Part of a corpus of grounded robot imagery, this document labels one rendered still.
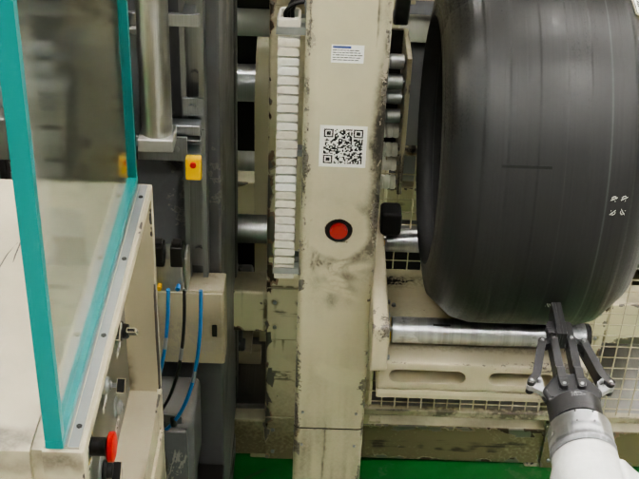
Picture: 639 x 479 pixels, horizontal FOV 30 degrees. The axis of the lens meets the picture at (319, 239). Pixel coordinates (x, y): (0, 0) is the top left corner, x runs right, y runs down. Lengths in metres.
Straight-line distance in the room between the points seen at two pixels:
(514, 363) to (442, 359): 0.12
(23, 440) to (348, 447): 1.09
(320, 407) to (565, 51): 0.83
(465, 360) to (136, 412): 0.56
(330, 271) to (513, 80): 0.51
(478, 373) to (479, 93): 0.54
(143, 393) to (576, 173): 0.75
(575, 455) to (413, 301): 0.73
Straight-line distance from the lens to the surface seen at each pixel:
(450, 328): 2.03
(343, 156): 1.91
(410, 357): 2.04
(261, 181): 2.83
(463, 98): 1.75
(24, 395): 1.35
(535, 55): 1.76
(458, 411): 2.78
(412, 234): 2.25
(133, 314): 1.82
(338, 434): 2.26
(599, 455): 1.62
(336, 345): 2.13
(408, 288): 2.31
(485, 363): 2.05
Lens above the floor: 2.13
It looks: 33 degrees down
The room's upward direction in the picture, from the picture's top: 2 degrees clockwise
